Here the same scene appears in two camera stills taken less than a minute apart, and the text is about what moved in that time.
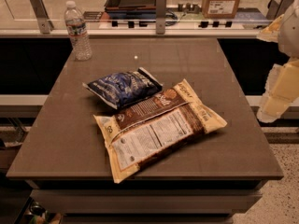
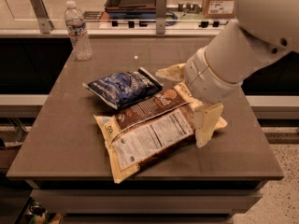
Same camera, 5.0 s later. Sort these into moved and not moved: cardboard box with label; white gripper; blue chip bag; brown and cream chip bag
Moved: white gripper
Not moved: cardboard box with label; blue chip bag; brown and cream chip bag
